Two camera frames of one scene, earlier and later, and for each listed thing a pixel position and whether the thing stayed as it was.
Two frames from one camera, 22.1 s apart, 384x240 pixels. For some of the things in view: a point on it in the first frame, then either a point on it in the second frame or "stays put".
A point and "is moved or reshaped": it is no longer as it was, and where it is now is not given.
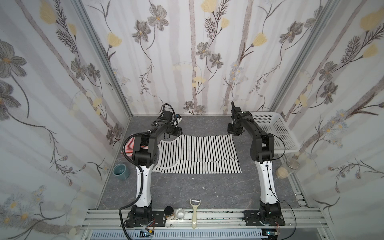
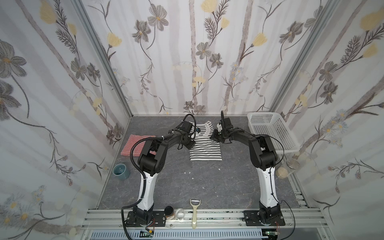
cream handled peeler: (195, 204) stays put
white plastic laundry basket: (274, 123) stays put
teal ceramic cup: (121, 171) stays put
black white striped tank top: (198, 154) is moved or reshaped
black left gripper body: (175, 130) -> (190, 143)
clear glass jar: (283, 171) stays put
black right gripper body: (234, 129) -> (215, 137)
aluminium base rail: (223, 220) stays put
